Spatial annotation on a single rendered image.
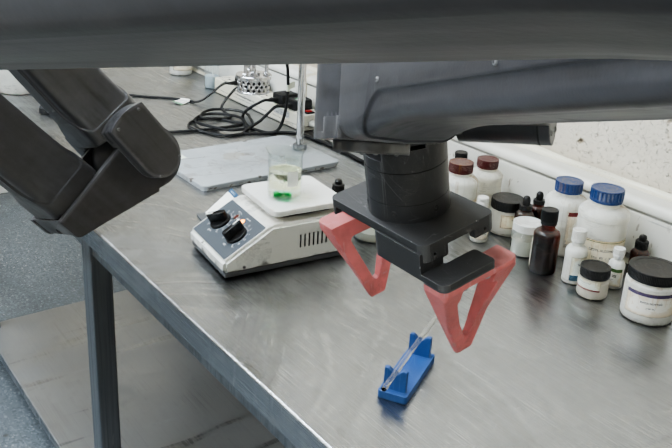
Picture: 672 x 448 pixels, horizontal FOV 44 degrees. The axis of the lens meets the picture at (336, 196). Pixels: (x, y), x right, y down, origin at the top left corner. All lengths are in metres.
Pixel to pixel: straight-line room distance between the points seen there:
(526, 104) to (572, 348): 0.81
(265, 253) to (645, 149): 0.59
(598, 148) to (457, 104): 1.07
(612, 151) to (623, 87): 1.13
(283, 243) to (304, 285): 0.07
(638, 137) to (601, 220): 0.17
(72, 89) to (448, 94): 0.48
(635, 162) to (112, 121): 0.85
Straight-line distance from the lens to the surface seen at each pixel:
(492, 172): 1.40
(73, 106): 0.76
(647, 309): 1.15
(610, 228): 1.24
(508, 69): 0.28
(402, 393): 0.92
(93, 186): 0.74
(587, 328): 1.13
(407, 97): 0.36
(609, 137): 1.37
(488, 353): 1.03
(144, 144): 0.75
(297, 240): 1.18
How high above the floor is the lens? 1.28
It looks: 21 degrees down
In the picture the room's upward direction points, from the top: 3 degrees clockwise
